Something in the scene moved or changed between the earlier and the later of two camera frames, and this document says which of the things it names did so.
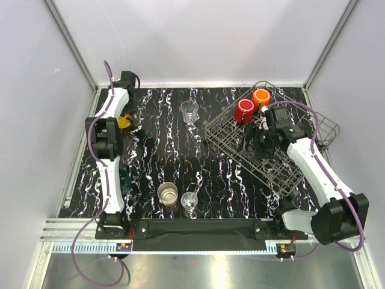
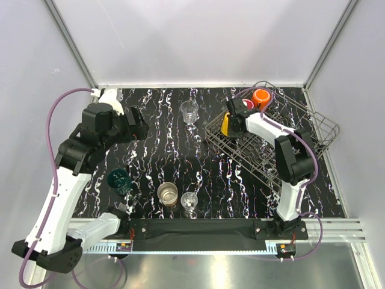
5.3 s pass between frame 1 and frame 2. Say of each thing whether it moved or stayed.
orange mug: stayed
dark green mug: stayed
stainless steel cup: stayed
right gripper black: moved
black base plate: stayed
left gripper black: moved
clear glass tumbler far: stayed
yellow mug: moved
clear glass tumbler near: stayed
